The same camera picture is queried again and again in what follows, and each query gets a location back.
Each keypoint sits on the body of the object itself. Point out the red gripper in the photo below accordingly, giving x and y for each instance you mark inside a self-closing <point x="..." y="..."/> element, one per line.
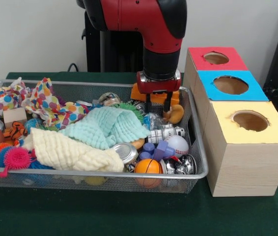
<point x="159" y="86"/>

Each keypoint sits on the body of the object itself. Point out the orange rubber toy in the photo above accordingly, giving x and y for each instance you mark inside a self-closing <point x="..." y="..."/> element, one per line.
<point x="157" y="98"/>

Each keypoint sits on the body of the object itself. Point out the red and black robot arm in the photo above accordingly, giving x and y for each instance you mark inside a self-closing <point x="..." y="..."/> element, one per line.
<point x="153" y="22"/>

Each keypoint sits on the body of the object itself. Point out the wooden box with three holes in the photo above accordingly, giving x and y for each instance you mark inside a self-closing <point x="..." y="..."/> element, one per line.
<point x="247" y="157"/>

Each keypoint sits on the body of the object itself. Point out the clear mesh bin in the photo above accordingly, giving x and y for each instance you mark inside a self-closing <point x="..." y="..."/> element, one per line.
<point x="80" y="183"/>

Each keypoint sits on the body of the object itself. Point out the green spiky ball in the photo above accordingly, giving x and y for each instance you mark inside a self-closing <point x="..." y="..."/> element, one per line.
<point x="131" y="109"/>

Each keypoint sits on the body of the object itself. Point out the white ball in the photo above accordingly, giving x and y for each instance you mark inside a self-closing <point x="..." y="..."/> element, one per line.
<point x="178" y="146"/>

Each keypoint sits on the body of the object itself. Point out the mint green cloth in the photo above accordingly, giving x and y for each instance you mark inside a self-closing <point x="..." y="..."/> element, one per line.
<point x="107" y="129"/>

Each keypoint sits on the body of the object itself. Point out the silver can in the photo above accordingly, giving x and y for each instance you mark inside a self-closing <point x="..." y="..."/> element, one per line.
<point x="125" y="153"/>

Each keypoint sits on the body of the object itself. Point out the small orange basketball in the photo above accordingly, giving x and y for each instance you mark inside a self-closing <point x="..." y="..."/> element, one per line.
<point x="148" y="166"/>

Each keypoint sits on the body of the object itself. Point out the cream yellow cloth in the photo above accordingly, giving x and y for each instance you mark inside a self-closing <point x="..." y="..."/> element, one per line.
<point x="70" y="150"/>

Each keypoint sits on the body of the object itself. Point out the polka dot cloth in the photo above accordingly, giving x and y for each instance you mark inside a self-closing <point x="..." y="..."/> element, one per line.
<point x="50" y="105"/>

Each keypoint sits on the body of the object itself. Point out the pink spiky ball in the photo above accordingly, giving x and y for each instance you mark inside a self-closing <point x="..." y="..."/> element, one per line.
<point x="17" y="157"/>

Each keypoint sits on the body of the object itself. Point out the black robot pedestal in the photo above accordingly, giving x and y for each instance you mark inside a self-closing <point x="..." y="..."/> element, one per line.
<point x="114" y="54"/>

